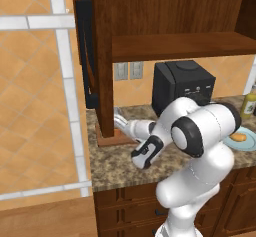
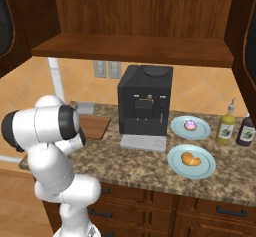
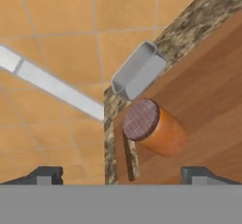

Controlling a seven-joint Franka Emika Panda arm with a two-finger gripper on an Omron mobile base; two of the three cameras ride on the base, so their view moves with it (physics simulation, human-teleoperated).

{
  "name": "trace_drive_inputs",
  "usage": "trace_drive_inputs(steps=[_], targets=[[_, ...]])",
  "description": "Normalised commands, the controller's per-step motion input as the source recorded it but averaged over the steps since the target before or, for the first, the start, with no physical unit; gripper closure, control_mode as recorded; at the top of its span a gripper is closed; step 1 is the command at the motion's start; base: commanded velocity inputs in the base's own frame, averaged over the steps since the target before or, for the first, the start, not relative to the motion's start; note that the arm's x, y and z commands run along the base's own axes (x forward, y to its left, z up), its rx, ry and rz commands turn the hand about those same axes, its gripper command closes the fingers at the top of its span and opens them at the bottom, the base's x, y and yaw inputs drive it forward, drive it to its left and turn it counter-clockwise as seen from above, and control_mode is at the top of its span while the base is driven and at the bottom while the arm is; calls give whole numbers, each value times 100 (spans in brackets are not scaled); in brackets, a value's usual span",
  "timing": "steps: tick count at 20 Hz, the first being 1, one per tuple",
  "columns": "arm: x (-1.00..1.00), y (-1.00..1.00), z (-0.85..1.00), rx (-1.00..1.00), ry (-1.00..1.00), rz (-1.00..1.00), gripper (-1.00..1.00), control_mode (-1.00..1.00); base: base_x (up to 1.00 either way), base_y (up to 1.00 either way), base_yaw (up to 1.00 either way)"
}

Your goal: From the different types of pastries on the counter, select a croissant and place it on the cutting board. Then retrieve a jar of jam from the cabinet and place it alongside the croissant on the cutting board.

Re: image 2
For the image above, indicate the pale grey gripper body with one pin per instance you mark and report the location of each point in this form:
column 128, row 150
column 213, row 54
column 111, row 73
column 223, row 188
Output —
column 86, row 108

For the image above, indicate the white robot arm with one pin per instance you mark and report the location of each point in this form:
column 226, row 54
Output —
column 50, row 167

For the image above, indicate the brown wooden cutting board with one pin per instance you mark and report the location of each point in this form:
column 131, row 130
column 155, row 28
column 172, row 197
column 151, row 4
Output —
column 95, row 127

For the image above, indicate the open wooden cabinet shelf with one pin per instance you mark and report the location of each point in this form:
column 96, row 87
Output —
column 133, row 49

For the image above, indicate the wooden cabinet door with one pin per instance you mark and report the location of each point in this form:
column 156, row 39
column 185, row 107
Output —
column 20, row 24
column 245, row 47

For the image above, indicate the golden croissant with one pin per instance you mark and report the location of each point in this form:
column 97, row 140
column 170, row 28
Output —
column 190, row 160

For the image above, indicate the black coffee machine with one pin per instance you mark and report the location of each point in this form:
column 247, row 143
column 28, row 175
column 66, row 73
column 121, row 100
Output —
column 143, row 104

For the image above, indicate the wooden drawer front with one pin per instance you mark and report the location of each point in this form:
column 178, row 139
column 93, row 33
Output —
column 140, row 216
column 206, row 229
column 140, row 194
column 203, row 207

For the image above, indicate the purple frosted pastry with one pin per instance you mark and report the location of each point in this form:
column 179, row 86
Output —
column 190, row 125

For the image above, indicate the light blue plate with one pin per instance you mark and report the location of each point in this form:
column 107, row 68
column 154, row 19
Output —
column 203, row 171
column 200, row 132

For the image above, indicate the yellow-green oil bottle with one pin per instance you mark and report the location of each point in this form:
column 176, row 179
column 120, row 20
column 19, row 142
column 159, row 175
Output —
column 226, row 127

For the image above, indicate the dark brown sauce bottle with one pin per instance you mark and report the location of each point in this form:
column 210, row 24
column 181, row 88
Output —
column 246, row 132

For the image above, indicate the grey wall outlet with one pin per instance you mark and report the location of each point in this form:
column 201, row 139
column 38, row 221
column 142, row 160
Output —
column 100, row 69
column 114, row 69

